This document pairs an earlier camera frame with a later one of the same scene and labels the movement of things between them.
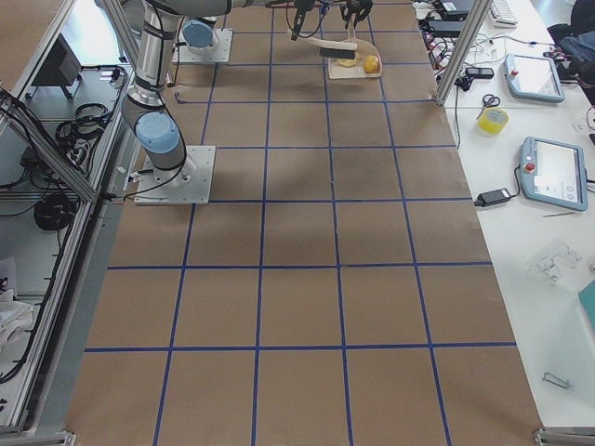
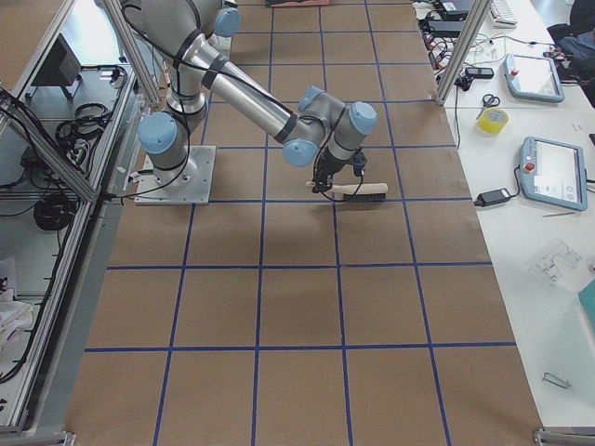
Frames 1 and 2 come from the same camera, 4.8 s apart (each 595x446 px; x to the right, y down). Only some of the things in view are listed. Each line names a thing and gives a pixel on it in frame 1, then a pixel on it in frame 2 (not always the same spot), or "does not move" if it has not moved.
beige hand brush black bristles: [344, 50] to [362, 191]
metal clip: [550, 378] does not move
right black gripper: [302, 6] to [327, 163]
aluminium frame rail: [15, 111] does not move
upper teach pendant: [534, 77] does not move
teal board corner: [587, 296] does not move
